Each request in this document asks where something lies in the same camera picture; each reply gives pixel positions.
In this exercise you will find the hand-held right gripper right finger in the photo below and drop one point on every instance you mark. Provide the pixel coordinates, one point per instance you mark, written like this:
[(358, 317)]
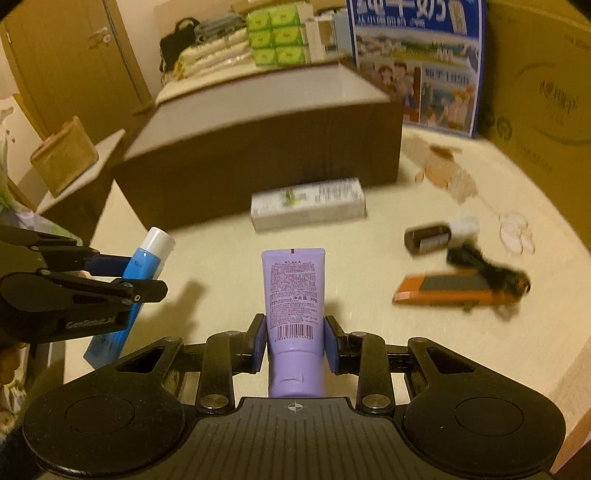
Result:
[(330, 345)]

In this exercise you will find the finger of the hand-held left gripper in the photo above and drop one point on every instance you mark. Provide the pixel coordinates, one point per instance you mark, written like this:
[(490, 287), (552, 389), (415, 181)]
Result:
[(92, 288), (104, 266)]

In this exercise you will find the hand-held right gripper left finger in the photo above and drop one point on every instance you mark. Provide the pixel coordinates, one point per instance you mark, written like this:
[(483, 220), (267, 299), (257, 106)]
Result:
[(259, 344)]

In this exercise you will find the blue tube white cap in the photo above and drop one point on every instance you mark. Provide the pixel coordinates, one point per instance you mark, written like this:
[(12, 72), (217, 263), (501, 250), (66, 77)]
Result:
[(150, 254)]

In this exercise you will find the purple cream tube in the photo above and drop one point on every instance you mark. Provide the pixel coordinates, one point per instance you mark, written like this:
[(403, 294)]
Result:
[(293, 286)]

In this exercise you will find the brown storage box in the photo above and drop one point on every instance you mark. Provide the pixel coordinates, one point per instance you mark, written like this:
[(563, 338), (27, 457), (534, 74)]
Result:
[(258, 152)]

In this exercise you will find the printed plastic bag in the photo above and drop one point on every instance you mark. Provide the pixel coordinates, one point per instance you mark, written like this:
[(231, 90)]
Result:
[(27, 221)]

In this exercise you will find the white side table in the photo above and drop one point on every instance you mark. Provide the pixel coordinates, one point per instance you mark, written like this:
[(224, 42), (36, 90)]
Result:
[(106, 152)]

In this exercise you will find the orange flat tool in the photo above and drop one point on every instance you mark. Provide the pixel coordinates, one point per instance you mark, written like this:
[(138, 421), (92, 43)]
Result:
[(434, 288)]

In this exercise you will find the white green toothpaste box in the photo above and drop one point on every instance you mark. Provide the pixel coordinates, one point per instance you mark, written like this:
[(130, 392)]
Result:
[(309, 203)]

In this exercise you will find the brown bottle white cap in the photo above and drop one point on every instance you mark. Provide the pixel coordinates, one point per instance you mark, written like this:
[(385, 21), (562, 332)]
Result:
[(427, 237)]

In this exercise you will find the orange and black tool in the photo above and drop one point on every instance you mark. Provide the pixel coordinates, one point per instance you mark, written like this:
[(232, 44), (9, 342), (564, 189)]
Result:
[(489, 270)]

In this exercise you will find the wooden door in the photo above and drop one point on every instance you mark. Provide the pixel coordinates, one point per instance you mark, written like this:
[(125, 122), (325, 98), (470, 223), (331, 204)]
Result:
[(60, 60)]

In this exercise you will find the black handbag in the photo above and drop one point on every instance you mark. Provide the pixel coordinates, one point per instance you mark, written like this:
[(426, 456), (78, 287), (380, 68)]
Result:
[(178, 44)]

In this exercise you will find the stack of pale yellow packs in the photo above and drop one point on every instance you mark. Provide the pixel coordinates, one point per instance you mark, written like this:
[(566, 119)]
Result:
[(212, 57)]

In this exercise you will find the stack of green tissue packs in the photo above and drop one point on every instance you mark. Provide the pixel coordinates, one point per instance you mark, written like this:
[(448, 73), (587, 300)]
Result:
[(277, 39)]

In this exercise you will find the blue illustrated milk carton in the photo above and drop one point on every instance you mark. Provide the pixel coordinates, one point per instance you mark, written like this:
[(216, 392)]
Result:
[(415, 69)]

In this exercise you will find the white tall box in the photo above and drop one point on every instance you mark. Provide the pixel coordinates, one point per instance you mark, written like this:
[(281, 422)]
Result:
[(315, 41)]

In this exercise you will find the pale green milk carton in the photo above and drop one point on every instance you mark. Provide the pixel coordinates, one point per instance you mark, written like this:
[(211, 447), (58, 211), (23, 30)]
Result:
[(337, 34)]

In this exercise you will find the large cardboard box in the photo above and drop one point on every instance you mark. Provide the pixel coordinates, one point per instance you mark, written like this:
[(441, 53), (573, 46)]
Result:
[(545, 92)]

